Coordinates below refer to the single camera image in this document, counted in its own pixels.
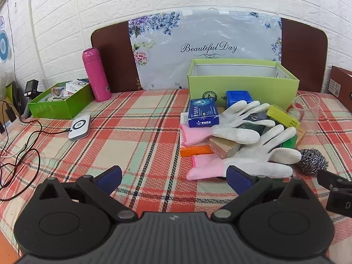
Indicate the gold box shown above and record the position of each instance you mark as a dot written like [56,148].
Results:
[222,147]

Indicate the orange white medicine box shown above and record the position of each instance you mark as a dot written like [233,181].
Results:
[195,150]

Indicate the brown wooden headboard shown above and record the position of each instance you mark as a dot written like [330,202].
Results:
[112,60]

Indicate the black power adapter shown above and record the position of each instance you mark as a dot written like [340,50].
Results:
[31,88]

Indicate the floral plastic bedding package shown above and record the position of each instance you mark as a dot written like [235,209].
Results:
[165,66]

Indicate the blue plastic box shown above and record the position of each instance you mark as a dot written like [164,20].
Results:
[238,99]

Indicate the green packet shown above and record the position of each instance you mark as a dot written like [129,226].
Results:
[290,140]

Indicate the brown cardboard box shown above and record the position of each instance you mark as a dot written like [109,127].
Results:
[341,82]

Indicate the pink insulated bottle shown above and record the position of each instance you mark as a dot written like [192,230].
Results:
[96,74]

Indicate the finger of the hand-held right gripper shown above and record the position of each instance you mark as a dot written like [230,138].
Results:
[330,180]

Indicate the clear plastic cup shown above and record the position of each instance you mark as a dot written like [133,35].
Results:
[308,115]

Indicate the bright green cardboard box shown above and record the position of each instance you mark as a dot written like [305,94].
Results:
[63,107]

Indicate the plaid bedsheet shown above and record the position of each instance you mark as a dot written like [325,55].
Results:
[123,143]

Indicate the white wall conduit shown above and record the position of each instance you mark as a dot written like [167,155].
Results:
[37,38]

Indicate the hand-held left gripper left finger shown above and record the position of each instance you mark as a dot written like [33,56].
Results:
[110,180]

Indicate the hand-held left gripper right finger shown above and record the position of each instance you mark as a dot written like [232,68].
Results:
[239,180]

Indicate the steel wool scourer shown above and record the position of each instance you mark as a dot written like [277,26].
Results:
[312,162]

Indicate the white glove pink cuff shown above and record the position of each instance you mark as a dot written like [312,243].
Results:
[247,158]
[236,133]

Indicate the blue wall sticker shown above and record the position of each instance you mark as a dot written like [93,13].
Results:
[4,44]

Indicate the blue medicine box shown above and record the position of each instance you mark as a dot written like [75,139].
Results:
[203,112]

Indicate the white charger packaging box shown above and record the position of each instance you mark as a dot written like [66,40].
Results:
[78,85]

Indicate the light green cardboard box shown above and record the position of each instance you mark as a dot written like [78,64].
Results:
[247,88]

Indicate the yellow green box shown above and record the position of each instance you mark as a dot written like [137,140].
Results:
[280,114]

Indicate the white power strip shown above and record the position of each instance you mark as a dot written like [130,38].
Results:
[8,126]

